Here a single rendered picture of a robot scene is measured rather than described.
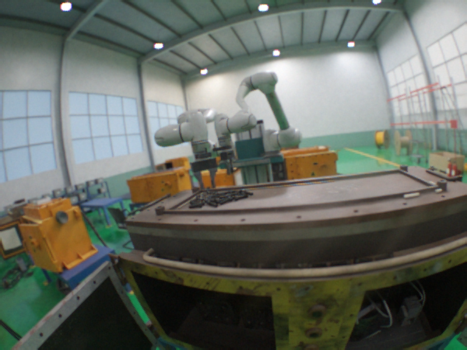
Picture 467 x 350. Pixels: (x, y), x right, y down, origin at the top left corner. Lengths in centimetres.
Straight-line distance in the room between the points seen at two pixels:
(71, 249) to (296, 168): 334
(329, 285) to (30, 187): 917
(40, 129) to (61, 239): 764
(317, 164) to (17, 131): 998
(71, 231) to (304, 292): 244
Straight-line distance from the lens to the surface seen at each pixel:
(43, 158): 955
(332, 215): 51
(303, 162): 310
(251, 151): 207
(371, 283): 55
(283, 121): 173
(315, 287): 52
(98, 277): 81
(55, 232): 251
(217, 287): 58
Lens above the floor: 157
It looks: 9 degrees down
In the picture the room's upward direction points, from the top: 10 degrees counter-clockwise
